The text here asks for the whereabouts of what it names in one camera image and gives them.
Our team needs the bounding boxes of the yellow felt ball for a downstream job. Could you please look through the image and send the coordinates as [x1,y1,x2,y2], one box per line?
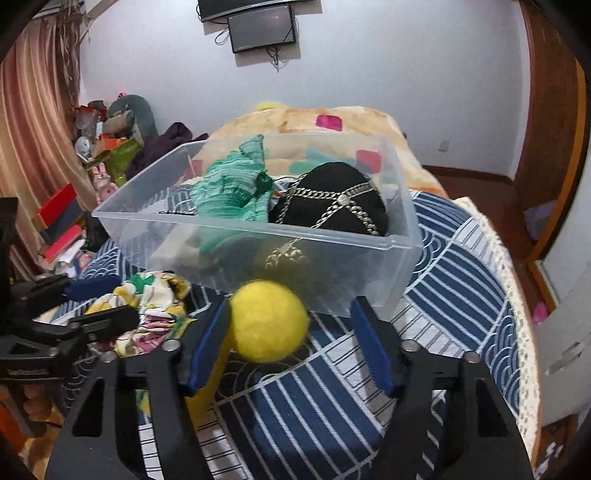
[229,280,310,364]

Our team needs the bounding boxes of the blue white patterned tablecloth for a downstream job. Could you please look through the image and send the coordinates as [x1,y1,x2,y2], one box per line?
[45,184,541,480]

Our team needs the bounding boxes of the colourful beige blanket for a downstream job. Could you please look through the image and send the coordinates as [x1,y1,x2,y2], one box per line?
[211,101,448,198]

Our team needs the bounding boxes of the pink rabbit toy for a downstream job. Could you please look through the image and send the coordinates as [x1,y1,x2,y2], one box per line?
[92,163,118,205]

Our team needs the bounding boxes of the grey dinosaur plush toy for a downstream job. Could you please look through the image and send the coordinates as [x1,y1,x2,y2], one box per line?
[102,94,158,146]

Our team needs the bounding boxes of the brown wooden door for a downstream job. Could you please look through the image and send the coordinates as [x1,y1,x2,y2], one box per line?
[515,1,589,262]

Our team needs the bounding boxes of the clear plastic storage bin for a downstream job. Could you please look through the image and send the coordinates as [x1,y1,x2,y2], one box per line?
[94,133,423,318]

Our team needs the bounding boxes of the wall mounted black television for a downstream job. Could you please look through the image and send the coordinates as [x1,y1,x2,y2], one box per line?
[197,0,297,22]

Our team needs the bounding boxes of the dark purple clothing pile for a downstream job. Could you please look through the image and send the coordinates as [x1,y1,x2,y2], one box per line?
[125,122,209,180]

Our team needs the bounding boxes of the striped pink curtain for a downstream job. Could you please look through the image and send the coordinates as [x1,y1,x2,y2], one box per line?
[1,15,96,279]

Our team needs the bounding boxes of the yellow sponge block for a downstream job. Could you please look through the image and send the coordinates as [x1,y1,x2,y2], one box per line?
[134,322,231,428]

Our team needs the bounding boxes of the black hat with chain pattern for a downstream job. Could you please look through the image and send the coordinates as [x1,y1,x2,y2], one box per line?
[269,161,390,237]

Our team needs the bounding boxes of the white cabinet with stickers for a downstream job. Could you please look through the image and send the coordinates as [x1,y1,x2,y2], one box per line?
[535,271,590,426]

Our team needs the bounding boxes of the small black wall monitor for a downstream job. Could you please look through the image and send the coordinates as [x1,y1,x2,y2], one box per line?
[228,5,297,54]

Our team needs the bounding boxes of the floral fabric scrunchie bag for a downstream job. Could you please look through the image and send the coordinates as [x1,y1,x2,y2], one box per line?
[85,271,191,357]

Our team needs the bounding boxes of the red storage boxes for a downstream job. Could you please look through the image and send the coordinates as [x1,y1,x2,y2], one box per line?
[32,184,84,263]

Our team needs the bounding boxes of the person's left hand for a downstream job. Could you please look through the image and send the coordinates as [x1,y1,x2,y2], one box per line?
[23,384,63,425]

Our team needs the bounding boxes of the green knitted glove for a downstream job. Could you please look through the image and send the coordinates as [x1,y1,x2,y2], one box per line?
[190,134,273,223]

